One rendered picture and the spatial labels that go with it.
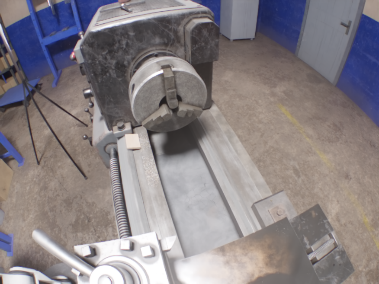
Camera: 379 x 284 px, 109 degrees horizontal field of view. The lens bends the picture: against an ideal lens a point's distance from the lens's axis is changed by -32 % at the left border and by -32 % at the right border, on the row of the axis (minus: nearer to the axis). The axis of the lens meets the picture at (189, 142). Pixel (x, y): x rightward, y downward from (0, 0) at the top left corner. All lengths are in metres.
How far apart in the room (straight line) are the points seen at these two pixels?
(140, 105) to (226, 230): 0.55
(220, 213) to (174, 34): 0.70
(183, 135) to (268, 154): 1.11
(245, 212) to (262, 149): 1.36
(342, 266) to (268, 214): 0.34
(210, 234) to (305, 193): 1.26
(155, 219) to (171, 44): 0.63
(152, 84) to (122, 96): 0.28
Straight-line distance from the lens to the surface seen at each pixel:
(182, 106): 0.63
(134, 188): 0.74
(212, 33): 0.75
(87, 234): 1.75
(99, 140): 1.04
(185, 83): 0.61
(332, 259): 0.76
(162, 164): 0.93
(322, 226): 0.76
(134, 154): 0.86
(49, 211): 2.05
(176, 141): 1.02
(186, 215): 0.81
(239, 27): 4.27
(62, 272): 1.61
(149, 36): 0.74
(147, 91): 0.59
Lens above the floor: 1.48
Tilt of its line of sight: 49 degrees down
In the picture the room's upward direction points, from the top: 3 degrees counter-clockwise
